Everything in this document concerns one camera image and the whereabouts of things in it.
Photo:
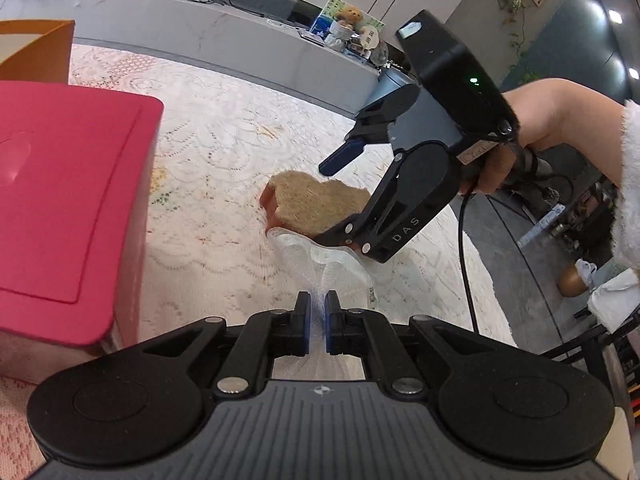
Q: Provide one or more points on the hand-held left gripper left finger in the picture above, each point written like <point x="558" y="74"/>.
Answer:
<point x="301" y="325"/>

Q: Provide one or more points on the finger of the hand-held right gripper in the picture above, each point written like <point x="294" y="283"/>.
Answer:
<point x="345" y="155"/>
<point x="395" y="242"/>

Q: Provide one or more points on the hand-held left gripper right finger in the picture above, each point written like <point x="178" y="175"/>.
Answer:
<point x="332" y="325"/>

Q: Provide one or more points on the white mesh bag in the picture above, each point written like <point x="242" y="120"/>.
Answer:
<point x="340" y="270"/>

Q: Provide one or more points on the orange cardboard box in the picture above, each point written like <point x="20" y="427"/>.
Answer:
<point x="50" y="55"/>

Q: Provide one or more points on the person's right forearm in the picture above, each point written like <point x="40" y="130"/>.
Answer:
<point x="590" y="120"/>

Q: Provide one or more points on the person's right hand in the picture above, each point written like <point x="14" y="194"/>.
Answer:
<point x="542" y="115"/>

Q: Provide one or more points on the grey-blue trash can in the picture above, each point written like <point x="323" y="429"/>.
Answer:
<point x="392" y="77"/>

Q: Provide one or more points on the white round ornament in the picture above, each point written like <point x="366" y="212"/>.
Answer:
<point x="369" y="42"/>

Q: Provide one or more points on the hanging ivy vine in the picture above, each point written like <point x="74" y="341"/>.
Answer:
<point x="512" y="5"/>

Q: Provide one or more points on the teddy bear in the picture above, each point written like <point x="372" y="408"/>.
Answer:
<point x="345" y="22"/>

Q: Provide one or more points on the white lace tablecloth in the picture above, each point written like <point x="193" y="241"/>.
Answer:
<point x="225" y="125"/>

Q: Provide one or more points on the blue white packet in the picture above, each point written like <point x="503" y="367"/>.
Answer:
<point x="542" y="225"/>

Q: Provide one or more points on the marble television console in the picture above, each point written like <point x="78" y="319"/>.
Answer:
<point x="225" y="50"/>

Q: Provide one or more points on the gold round vase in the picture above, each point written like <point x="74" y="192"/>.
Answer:
<point x="570" y="282"/>

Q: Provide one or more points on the white garment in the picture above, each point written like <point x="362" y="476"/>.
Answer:
<point x="615" y="300"/>

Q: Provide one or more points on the black chair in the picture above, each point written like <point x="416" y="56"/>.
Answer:
<point x="600" y="355"/>

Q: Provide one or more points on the red storage box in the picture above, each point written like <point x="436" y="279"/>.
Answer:
<point x="65" y="185"/>

